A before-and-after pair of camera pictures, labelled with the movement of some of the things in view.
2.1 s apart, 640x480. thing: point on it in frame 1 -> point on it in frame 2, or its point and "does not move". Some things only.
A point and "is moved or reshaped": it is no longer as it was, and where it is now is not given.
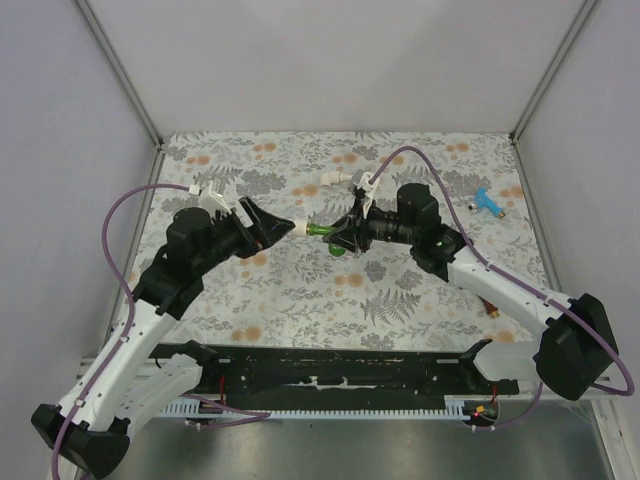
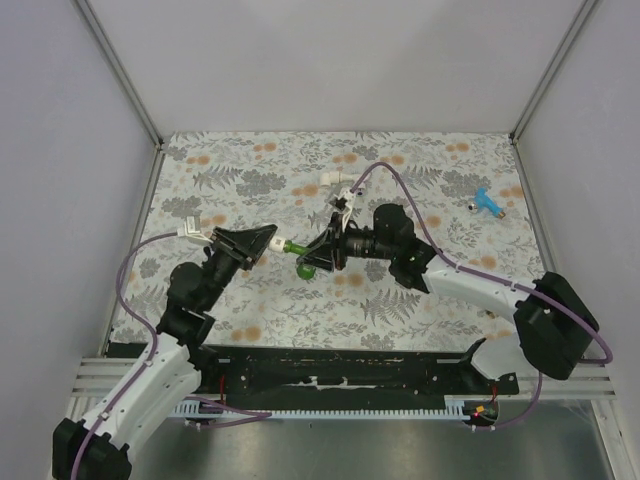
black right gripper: (353, 230) -> (330, 250)
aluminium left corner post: (119, 71) does not move
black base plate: (341, 376) does not move
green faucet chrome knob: (316, 229) is moved or reshaped
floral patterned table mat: (308, 293) does not move
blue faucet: (483, 201) does not move
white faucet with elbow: (333, 177) does not move
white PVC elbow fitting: (301, 228) -> (276, 244)
